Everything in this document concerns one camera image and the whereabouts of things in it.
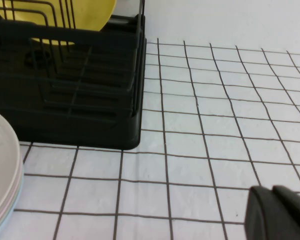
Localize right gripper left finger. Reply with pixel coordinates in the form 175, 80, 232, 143
244, 185, 300, 240

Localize white grid pattern tablecloth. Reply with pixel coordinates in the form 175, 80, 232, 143
0, 37, 300, 240

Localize black wire dish rack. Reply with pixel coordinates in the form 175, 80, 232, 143
0, 0, 146, 119

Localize beige round plate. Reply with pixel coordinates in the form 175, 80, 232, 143
0, 107, 23, 226

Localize pink round plate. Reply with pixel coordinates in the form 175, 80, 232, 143
0, 159, 25, 232

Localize yellow round plate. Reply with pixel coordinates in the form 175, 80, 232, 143
0, 0, 118, 47

